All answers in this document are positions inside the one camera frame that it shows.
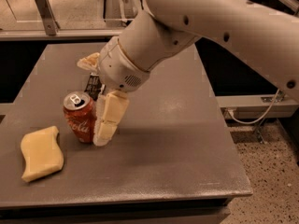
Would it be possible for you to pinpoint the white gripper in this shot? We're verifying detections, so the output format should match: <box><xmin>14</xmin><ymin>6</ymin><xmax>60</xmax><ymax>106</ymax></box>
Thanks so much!
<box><xmin>77</xmin><ymin>36</ymin><xmax>150</xmax><ymax>147</ymax></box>

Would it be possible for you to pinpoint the red coke can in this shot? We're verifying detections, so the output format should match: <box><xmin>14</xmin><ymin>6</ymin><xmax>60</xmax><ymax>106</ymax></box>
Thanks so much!
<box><xmin>63</xmin><ymin>91</ymin><xmax>96</xmax><ymax>143</ymax></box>

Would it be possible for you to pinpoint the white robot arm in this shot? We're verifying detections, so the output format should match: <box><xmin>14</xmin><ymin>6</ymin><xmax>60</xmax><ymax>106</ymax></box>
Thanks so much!
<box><xmin>78</xmin><ymin>0</ymin><xmax>299</xmax><ymax>146</ymax></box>

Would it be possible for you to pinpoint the yellow sponge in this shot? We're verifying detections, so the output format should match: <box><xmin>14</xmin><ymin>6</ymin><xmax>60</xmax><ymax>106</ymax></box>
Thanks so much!
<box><xmin>21</xmin><ymin>126</ymin><xmax>64</xmax><ymax>182</ymax></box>

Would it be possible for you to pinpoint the black snack bar wrapper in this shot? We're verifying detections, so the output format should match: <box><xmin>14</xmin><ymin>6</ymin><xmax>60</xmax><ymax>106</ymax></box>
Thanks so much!
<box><xmin>84</xmin><ymin>73</ymin><xmax>102</xmax><ymax>101</ymax></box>

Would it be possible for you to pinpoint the metal railing beam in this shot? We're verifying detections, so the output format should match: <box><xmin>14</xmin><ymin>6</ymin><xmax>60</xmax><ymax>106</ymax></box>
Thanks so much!
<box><xmin>0</xmin><ymin>29</ymin><xmax>123</xmax><ymax>41</ymax></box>

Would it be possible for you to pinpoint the left metal railing bracket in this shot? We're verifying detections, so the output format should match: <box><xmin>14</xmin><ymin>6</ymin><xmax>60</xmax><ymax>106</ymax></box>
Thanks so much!
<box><xmin>35</xmin><ymin>0</ymin><xmax>58</xmax><ymax>35</ymax></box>

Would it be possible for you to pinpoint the white cable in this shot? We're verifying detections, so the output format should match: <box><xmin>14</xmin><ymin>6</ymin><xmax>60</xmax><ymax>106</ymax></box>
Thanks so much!
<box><xmin>227</xmin><ymin>89</ymin><xmax>281</xmax><ymax>125</ymax></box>

